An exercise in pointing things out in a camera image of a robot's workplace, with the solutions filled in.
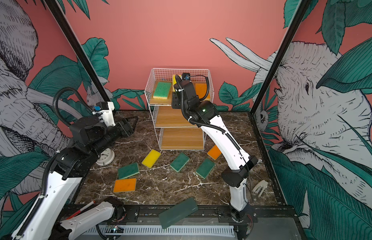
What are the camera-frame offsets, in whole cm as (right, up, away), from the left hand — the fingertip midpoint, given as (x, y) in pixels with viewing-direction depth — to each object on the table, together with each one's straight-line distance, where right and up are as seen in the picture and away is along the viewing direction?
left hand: (132, 116), depth 59 cm
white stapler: (+64, -37, +25) cm, 78 cm away
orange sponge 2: (-13, -37, +23) cm, 46 cm away
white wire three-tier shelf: (+12, -9, +48) cm, 50 cm away
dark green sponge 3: (-14, -31, +29) cm, 45 cm away
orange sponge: (+39, -22, +40) cm, 61 cm away
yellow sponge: (-2, -25, +35) cm, 43 cm away
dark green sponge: (+16, -27, +33) cm, 46 cm away
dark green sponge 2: (+32, -30, +31) cm, 54 cm away
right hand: (+16, +11, +8) cm, 21 cm away
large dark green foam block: (+17, -48, +16) cm, 53 cm away
